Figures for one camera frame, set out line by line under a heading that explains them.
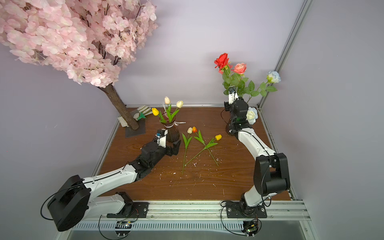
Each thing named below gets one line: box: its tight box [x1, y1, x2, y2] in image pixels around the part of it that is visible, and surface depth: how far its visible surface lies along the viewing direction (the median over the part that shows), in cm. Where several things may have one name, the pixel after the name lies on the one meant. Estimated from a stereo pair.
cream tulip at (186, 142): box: [181, 127, 193, 175], surface depth 101 cm
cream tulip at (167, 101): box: [164, 96, 172, 123], surface depth 87 cm
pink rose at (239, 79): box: [231, 62, 249, 91], surface depth 79 cm
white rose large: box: [246, 106, 258, 125], surface depth 71 cm
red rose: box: [214, 53, 233, 91], surface depth 73 cm
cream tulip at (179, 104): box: [169, 100, 184, 123], surface depth 85 cm
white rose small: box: [246, 71, 282, 103], surface depth 83 cm
